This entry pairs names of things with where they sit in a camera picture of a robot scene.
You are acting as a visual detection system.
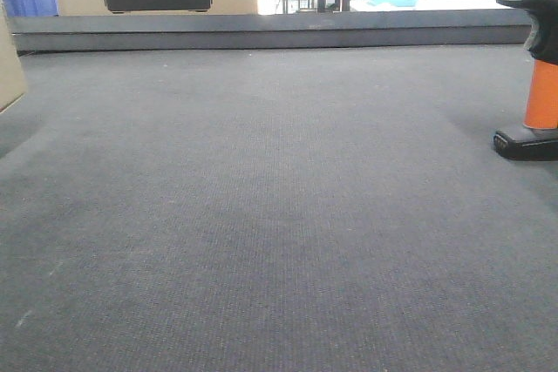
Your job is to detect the orange black barcode scanner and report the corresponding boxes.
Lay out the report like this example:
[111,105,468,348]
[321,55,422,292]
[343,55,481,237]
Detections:
[493,0,558,161]

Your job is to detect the brown cardboard package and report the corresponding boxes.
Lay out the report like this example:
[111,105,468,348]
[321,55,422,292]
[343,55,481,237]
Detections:
[0,1,28,113]

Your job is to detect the black conveyor side rail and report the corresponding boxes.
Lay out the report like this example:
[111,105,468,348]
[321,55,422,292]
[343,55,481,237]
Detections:
[8,9,531,52]

